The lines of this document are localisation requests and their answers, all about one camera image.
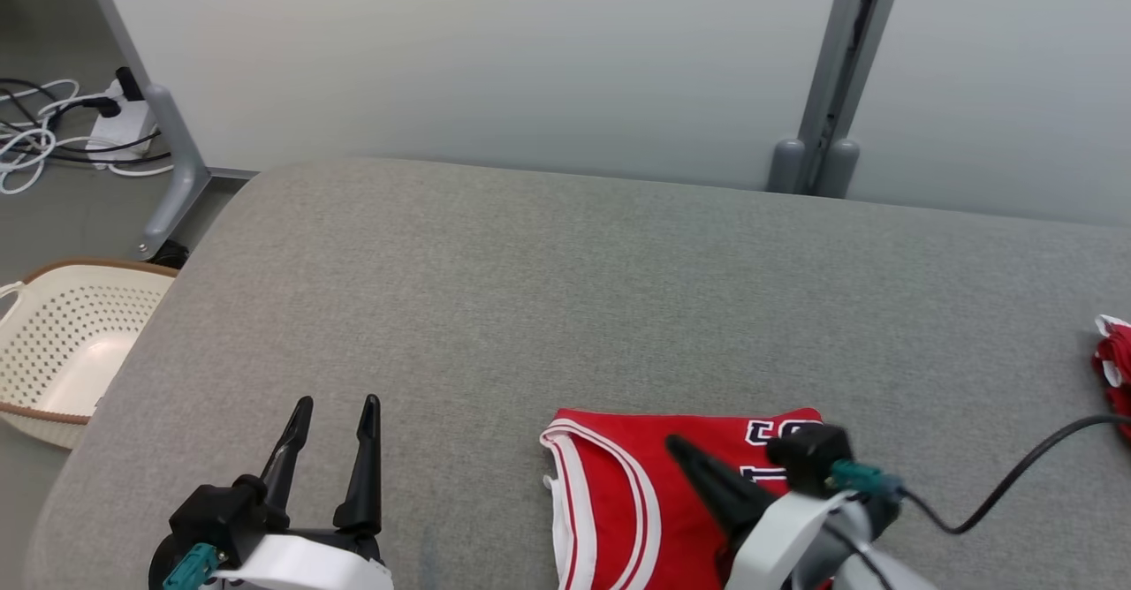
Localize grey partition post round feet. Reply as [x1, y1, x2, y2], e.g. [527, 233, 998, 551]
[766, 0, 911, 199]

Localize black camera cable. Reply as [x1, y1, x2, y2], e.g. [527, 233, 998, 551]
[899, 414, 1131, 535]

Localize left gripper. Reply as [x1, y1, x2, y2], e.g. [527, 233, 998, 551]
[148, 393, 383, 590]

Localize teal camera cable connector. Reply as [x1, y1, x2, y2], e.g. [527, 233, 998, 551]
[829, 459, 907, 499]
[163, 543, 224, 590]

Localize black frame foot pad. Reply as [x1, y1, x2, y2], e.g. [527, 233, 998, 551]
[148, 238, 189, 271]

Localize black floor cable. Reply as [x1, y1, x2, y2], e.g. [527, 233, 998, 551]
[0, 80, 173, 167]

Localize cream perforated laundry basket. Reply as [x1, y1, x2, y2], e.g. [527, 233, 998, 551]
[0, 259, 178, 450]

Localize red shorts white trim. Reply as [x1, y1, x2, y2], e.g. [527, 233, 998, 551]
[1091, 314, 1131, 445]

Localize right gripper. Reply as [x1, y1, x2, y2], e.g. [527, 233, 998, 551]
[664, 435, 937, 590]

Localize grey metal frame leg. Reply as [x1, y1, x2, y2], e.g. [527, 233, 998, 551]
[78, 0, 262, 261]

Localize red shirt white sleeves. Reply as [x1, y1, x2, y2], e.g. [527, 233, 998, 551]
[539, 407, 840, 590]

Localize white power strip with cables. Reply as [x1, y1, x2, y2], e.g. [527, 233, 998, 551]
[0, 78, 173, 196]

